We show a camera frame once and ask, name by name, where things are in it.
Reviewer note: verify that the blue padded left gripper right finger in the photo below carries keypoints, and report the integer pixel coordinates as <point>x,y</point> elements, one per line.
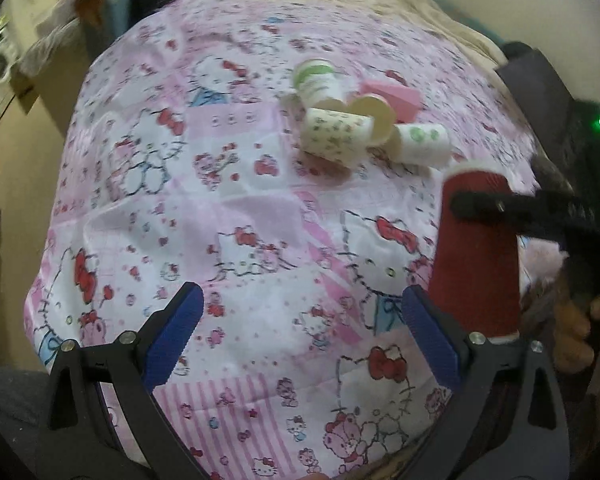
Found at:
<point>505,418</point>

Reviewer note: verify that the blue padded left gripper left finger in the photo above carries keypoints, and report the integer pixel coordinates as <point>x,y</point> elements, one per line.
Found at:
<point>103,421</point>

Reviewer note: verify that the red ribbed paper cup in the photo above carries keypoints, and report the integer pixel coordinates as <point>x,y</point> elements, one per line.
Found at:
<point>475,276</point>

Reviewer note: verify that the white cup green tree print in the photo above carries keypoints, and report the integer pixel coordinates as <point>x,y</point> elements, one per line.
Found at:
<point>427,145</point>

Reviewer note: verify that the pink square plastic cup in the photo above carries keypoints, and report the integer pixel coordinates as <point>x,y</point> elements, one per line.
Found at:
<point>405,101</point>

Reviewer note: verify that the white cup pink pattern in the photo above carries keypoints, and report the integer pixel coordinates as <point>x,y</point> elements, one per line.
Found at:
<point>384,117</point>

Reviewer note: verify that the white cup small green pattern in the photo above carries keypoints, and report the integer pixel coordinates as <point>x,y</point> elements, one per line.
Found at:
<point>336,136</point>

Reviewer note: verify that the white cup green band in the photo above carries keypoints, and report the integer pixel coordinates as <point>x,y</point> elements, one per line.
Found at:
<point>317,85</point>

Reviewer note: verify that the person's right hand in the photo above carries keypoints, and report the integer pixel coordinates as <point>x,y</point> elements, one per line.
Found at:
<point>573,326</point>

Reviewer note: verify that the pink fluffy sleeve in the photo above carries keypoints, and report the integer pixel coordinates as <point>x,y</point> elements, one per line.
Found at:
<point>540,262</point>

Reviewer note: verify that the black box on bed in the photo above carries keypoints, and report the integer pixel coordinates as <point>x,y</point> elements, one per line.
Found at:
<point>540,94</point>

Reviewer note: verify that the pink Hello Kitty bedsheet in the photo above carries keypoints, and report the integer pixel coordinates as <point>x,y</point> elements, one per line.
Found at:
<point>183,164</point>

